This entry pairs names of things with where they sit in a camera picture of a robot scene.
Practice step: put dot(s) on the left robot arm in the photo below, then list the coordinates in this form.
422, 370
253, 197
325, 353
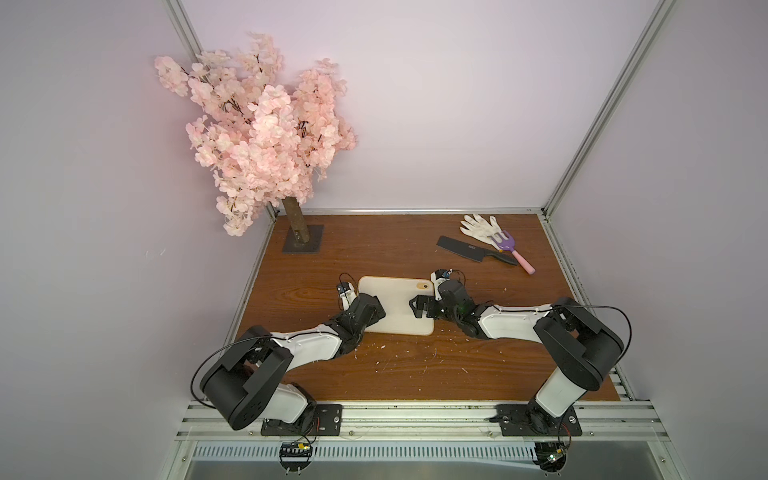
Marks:
246, 383

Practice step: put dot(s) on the left circuit board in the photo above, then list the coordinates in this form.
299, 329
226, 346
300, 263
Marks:
295, 457

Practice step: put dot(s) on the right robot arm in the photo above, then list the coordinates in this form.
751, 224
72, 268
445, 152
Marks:
583, 348

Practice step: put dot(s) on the aluminium front rail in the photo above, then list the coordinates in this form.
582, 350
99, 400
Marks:
480, 420

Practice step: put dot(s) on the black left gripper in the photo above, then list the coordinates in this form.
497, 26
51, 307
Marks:
380, 310

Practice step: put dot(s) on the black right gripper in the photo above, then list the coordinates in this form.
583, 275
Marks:
428, 305

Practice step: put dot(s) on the white cutting board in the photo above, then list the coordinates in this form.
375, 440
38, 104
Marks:
395, 295

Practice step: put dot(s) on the circuit board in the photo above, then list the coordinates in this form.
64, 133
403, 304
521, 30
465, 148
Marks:
295, 457
550, 457

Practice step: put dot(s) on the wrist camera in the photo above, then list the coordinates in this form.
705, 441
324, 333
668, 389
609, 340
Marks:
347, 294
438, 277

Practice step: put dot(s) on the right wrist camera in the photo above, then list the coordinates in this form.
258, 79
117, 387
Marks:
438, 277

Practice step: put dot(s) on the white work glove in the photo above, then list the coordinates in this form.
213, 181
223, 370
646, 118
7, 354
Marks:
485, 230

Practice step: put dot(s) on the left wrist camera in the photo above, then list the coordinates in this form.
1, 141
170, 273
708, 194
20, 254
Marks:
347, 294

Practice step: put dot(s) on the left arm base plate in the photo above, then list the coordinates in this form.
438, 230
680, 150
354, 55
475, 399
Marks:
322, 419

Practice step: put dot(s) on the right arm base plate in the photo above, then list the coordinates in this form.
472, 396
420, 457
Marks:
532, 421

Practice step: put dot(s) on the right circuit board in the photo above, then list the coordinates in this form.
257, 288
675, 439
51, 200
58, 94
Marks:
550, 457

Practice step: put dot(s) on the purple pink toy rake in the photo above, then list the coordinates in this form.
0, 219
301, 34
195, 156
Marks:
506, 243

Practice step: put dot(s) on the black cleaver knife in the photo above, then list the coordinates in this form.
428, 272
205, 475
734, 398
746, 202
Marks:
472, 252

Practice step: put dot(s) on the pink cherry blossom tree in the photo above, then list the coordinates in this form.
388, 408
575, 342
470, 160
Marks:
264, 142

